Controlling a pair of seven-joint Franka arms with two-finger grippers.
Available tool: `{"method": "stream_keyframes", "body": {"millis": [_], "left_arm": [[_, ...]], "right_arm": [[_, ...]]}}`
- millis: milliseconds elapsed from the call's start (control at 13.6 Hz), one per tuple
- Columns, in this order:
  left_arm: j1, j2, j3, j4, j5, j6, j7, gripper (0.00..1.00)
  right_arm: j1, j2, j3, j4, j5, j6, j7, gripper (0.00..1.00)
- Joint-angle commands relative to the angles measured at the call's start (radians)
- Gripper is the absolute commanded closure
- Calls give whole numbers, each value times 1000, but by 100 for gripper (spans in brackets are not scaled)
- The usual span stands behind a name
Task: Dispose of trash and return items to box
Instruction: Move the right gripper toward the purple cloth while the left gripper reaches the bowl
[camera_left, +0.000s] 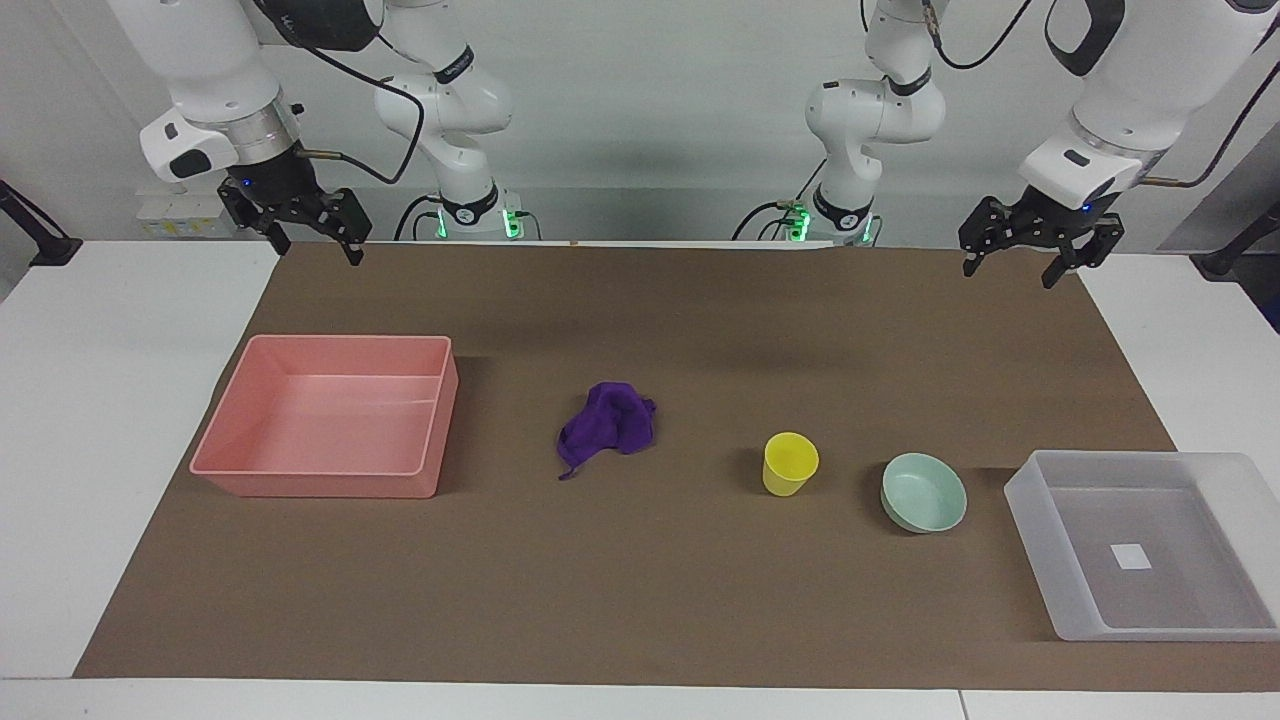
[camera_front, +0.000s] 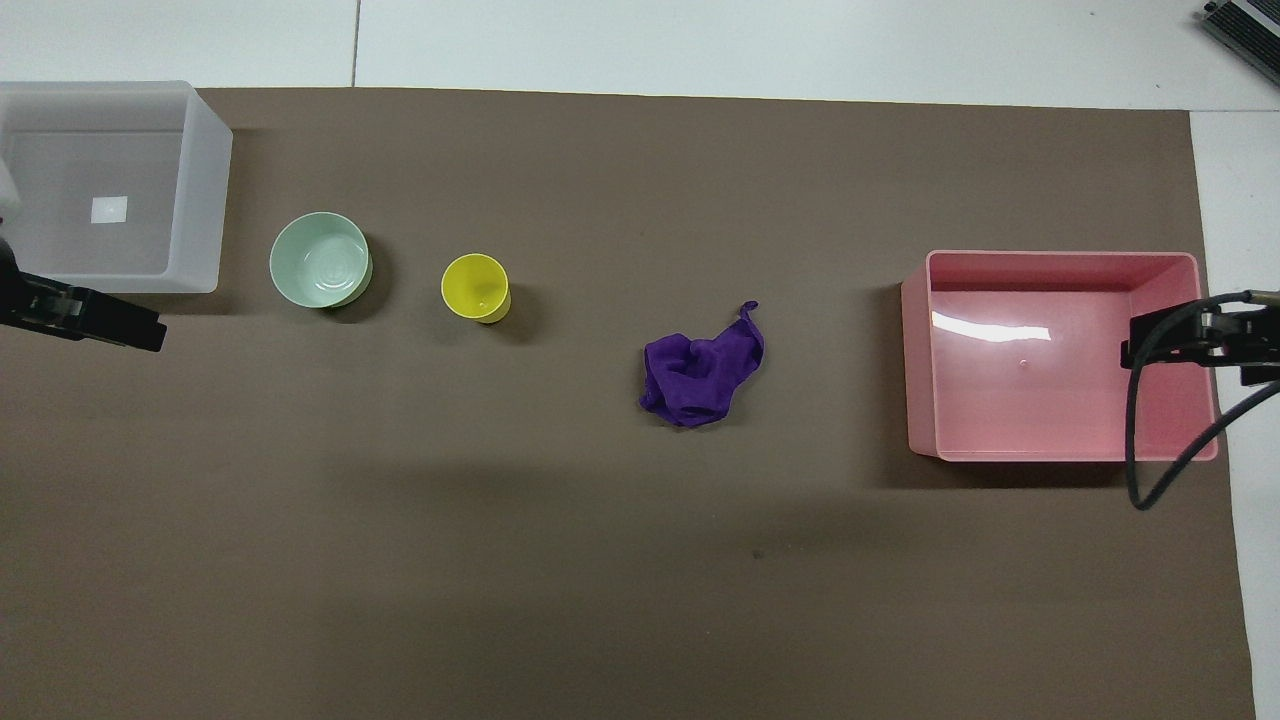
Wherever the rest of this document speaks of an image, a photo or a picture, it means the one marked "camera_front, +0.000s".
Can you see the translucent white plastic box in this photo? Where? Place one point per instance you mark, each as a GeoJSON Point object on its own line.
{"type": "Point", "coordinates": [190, 200]}

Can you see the pink plastic box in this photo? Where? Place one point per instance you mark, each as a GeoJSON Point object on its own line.
{"type": "Point", "coordinates": [1030, 390]}

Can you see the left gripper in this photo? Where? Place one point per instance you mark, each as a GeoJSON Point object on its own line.
{"type": "Point", "coordinates": [10, 295]}

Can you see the purple crumpled cloth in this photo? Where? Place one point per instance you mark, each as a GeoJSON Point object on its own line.
{"type": "Point", "coordinates": [700, 370]}

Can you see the grey finned metal device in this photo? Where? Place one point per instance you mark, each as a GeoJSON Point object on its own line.
{"type": "Point", "coordinates": [1248, 25]}

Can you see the pale green bowl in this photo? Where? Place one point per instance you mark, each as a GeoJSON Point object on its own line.
{"type": "Point", "coordinates": [320, 260]}

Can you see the yellow cup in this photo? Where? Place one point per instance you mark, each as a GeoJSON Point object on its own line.
{"type": "Point", "coordinates": [474, 285]}

